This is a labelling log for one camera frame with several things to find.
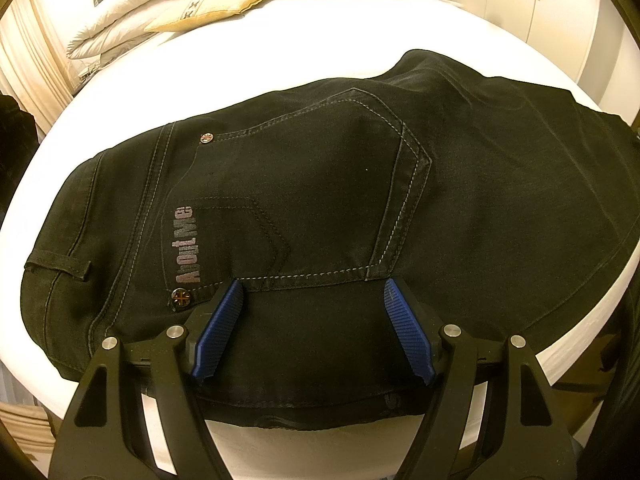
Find black pants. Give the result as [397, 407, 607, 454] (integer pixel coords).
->
[20, 49, 640, 431]

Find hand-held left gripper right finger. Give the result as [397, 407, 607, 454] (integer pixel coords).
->
[381, 277, 596, 480]

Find beige curtain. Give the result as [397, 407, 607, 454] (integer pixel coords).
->
[0, 0, 88, 136]

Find dark cloth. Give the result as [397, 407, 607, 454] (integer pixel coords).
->
[0, 92, 40, 163]

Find yellow cushion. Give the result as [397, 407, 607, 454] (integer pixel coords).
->
[145, 0, 287, 34]

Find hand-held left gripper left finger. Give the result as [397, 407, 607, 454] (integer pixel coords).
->
[47, 280, 246, 480]

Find white bed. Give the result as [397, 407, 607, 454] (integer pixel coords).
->
[0, 0, 640, 461]

